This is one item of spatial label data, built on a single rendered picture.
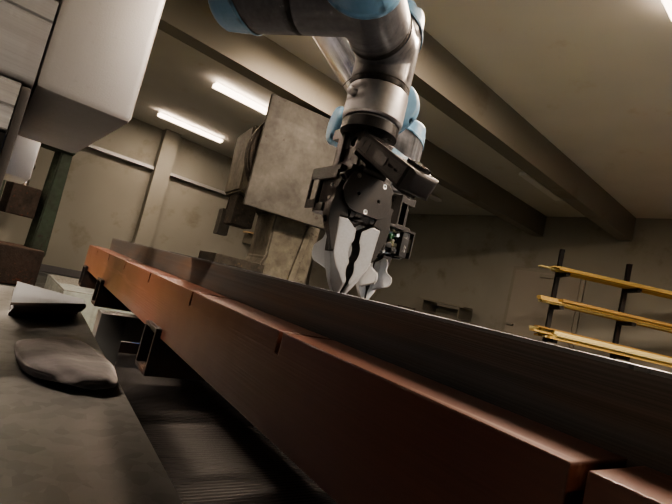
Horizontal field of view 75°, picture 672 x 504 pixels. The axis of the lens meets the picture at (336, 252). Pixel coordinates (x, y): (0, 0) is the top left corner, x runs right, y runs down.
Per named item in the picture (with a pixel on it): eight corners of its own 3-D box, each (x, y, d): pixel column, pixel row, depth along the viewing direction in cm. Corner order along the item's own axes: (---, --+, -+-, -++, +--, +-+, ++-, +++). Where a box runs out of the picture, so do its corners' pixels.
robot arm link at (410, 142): (380, 121, 90) (416, 135, 93) (368, 172, 89) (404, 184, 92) (398, 109, 83) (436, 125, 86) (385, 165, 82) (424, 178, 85)
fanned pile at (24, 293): (72, 301, 109) (76, 286, 109) (89, 337, 77) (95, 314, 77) (12, 292, 102) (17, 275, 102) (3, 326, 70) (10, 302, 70)
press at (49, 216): (38, 290, 550) (98, 89, 573) (-52, 276, 496) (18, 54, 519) (34, 282, 606) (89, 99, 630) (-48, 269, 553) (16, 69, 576)
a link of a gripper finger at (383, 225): (373, 265, 54) (388, 197, 55) (381, 266, 53) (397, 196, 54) (343, 256, 52) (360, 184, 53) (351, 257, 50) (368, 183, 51)
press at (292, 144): (177, 346, 416) (254, 58, 441) (145, 320, 523) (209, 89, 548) (309, 362, 504) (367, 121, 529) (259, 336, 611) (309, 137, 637)
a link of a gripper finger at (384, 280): (378, 305, 82) (389, 257, 83) (359, 300, 87) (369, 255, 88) (390, 308, 84) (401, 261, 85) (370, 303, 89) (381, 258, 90)
